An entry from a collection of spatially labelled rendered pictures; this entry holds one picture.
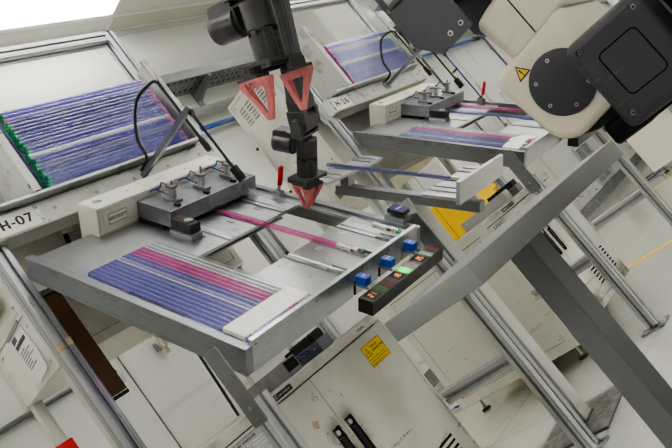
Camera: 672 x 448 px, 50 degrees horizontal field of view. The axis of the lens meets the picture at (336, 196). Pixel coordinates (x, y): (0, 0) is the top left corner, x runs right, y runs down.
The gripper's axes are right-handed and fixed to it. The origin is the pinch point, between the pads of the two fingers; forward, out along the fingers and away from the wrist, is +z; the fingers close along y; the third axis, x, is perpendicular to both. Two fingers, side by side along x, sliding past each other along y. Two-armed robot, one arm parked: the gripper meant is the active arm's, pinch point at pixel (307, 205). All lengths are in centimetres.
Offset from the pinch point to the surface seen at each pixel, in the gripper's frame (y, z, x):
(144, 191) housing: 25.5, -4.2, -36.9
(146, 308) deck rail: 61, 1, 3
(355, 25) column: -306, 11, -183
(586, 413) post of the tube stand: -30, 57, 76
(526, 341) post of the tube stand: -29, 40, 56
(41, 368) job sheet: 62, 34, -42
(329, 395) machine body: 25, 38, 24
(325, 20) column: -278, 4, -190
